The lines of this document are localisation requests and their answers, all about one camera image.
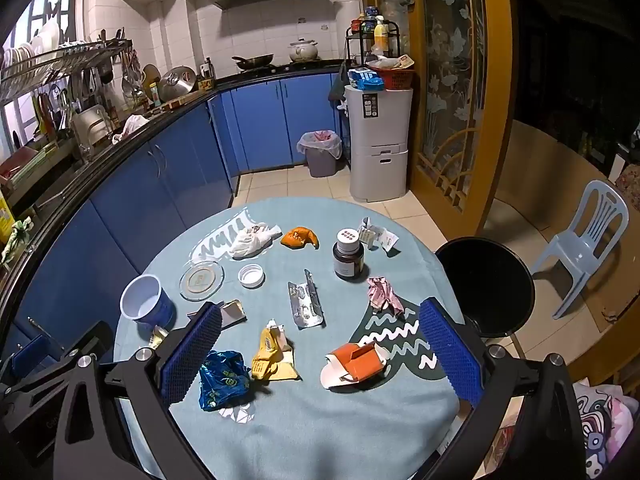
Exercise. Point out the round glass dish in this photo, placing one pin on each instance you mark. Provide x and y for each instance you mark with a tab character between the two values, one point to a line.
201	281

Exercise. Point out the white plastic bag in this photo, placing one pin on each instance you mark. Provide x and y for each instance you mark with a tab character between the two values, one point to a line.
132	127

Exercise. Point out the yellow wrapper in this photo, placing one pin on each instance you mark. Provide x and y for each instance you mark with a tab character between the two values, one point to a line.
267	355

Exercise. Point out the pink paper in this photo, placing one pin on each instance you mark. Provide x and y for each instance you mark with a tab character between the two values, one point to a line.
382	295

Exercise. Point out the steel bowl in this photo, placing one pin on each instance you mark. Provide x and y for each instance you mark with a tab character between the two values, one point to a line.
176	84

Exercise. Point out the black trash bin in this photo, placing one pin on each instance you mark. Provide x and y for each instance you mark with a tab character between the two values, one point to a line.
480	280

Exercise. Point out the light blue patterned tablecloth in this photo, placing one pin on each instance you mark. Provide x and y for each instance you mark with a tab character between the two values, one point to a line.
280	435

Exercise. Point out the yellow bottle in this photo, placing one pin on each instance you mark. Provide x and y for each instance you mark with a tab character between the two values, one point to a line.
381	35

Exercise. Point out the brown medicine bottle white cap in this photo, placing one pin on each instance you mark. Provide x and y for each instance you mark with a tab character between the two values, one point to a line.
349	259

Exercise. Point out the blue packet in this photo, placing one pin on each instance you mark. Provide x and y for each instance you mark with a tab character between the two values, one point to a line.
364	79

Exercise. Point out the white cooking pot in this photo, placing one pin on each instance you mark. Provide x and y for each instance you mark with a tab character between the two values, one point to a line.
303	51

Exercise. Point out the torn brown carton piece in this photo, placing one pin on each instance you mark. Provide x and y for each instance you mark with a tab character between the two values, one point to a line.
231	314

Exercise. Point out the blue foil wrapper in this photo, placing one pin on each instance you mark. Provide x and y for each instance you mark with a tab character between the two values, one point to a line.
225	380

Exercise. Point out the red plastic basket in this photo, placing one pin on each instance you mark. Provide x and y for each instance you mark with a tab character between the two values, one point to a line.
397	80

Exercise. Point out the wooden cutting board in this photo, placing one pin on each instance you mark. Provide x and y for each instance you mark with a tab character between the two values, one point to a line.
149	77

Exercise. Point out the patterned pink cloth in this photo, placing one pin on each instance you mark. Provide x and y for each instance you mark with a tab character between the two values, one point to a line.
605	430

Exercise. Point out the condiment bottle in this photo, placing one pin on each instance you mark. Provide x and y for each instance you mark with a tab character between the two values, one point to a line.
207	72

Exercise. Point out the silver blister pack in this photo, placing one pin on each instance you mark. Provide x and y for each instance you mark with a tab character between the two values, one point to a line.
302	305

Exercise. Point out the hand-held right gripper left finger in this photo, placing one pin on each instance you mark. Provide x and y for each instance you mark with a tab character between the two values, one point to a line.
192	355

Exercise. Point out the black wok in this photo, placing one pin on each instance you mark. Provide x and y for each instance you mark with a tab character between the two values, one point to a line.
255	61

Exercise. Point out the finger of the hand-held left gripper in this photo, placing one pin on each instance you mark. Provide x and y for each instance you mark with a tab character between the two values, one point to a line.
95	342
27	360

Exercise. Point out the crumpled white paper packaging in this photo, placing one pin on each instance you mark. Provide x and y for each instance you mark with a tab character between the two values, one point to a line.
372	234

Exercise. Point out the small yellow wrapper scrap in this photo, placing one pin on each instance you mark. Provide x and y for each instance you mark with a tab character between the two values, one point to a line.
159	337

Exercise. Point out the light blue plastic chair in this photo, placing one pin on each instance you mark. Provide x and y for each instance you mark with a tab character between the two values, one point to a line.
565	252

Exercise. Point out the metal dish rack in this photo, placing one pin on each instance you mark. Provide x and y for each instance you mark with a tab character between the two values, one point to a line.
50	62

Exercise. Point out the blue kitchen base cabinets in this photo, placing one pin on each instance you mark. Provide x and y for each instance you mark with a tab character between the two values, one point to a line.
165	180

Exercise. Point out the orange peel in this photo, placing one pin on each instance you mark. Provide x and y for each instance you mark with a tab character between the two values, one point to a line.
297	238

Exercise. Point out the orange and white carton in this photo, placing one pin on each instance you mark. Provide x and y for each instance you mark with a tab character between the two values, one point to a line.
352	365

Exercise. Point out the white storage cabinet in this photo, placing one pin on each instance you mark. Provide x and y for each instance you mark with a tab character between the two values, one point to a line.
380	160

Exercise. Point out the crumpled white tissue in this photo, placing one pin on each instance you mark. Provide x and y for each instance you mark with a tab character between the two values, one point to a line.
247	245

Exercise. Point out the dark hanging bag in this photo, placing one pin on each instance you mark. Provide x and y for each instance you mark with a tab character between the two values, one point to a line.
337	85

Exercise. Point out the grey trash can with bag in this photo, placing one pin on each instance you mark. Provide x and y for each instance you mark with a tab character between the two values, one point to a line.
322	160

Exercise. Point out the yellow framed glass door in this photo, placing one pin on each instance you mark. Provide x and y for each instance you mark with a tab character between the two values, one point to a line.
452	85

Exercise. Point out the blue paper cup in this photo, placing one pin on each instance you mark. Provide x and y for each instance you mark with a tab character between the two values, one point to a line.
160	310

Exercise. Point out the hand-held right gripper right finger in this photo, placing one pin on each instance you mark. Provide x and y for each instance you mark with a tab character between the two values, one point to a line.
450	355

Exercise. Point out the green cloth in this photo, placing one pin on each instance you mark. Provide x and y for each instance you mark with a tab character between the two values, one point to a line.
15	240

